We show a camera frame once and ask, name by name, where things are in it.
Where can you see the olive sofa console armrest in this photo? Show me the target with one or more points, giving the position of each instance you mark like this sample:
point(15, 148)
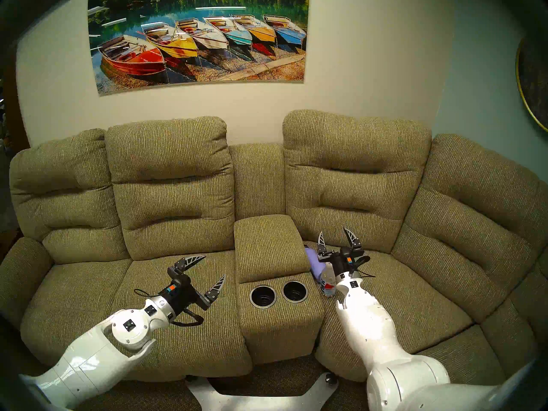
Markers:
point(265, 243)

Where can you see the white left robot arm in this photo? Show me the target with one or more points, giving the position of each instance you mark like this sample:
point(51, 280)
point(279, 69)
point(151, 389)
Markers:
point(94, 367)

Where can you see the olive green sectional sofa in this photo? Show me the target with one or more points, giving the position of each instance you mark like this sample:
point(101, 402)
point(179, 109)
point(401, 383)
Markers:
point(171, 226)

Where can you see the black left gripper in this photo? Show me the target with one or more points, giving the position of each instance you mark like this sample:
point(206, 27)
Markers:
point(182, 294)

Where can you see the metal rimmed cup holder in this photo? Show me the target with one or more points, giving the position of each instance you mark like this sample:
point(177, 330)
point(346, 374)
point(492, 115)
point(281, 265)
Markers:
point(263, 296)
point(295, 291)

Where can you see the round gold framed wall mirror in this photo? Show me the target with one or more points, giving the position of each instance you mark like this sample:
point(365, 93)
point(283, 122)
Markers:
point(533, 80)

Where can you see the colourful rowboats wall picture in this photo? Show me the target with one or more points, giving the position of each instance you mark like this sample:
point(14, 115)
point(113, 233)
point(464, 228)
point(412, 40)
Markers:
point(201, 33)

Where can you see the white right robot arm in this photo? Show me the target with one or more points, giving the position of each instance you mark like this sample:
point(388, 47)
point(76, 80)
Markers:
point(372, 329)

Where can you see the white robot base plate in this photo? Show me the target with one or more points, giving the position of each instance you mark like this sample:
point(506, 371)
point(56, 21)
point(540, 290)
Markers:
point(257, 401)

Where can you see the purple insulated water bottle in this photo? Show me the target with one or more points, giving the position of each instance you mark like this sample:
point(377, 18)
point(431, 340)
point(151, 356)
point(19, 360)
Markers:
point(313, 266)

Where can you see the clear plastic soda bottle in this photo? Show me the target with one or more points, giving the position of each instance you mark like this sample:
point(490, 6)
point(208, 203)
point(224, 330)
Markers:
point(328, 284)

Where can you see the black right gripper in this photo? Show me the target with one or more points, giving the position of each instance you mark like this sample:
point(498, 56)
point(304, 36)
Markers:
point(344, 262)

